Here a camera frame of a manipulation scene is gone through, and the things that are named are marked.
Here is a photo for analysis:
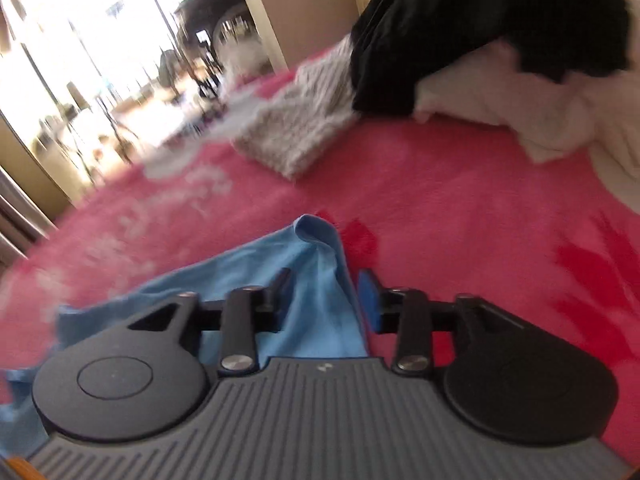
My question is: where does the grey knitted cloth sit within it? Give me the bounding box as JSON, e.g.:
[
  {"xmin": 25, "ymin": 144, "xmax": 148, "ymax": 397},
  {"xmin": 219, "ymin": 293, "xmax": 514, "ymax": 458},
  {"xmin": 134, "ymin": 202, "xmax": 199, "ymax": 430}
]
[{"xmin": 234, "ymin": 37, "xmax": 362, "ymax": 179}]

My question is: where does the pink floral blanket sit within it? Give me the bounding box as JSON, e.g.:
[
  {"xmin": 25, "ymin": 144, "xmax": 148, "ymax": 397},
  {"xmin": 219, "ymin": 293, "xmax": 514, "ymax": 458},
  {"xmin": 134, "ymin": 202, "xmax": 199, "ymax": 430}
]
[{"xmin": 0, "ymin": 42, "xmax": 640, "ymax": 480}]

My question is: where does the black garment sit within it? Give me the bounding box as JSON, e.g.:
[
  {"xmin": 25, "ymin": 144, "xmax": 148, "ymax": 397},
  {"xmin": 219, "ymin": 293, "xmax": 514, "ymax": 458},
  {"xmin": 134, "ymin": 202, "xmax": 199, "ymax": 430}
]
[{"xmin": 350, "ymin": 0, "xmax": 633, "ymax": 116}]

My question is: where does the dark chair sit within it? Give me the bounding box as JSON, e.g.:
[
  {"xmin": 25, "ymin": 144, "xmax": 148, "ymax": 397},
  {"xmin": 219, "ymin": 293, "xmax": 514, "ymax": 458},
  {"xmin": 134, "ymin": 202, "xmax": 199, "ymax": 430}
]
[{"xmin": 174, "ymin": 0, "xmax": 252, "ymax": 98}]

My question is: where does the pale pink crumpled garment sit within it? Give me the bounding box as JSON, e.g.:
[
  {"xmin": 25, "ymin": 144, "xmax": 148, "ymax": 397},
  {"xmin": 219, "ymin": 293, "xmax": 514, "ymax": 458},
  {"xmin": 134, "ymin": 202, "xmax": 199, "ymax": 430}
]
[{"xmin": 414, "ymin": 42, "xmax": 640, "ymax": 163}]

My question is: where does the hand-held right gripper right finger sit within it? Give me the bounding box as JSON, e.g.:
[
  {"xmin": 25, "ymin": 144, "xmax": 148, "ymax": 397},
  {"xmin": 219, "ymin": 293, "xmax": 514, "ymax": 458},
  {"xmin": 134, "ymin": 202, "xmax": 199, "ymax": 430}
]
[{"xmin": 356, "ymin": 269, "xmax": 530, "ymax": 376}]

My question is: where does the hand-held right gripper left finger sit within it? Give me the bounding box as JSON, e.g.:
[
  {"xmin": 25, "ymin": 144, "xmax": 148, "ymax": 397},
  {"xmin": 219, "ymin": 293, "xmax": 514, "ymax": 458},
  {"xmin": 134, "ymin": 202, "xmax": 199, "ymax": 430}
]
[{"xmin": 127, "ymin": 267, "xmax": 293, "ymax": 376}]

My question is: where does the light blue shirt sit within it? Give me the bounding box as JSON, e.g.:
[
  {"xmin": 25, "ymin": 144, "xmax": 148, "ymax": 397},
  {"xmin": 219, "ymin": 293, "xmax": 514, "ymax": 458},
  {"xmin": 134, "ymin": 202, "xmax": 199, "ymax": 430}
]
[{"xmin": 0, "ymin": 215, "xmax": 372, "ymax": 456}]

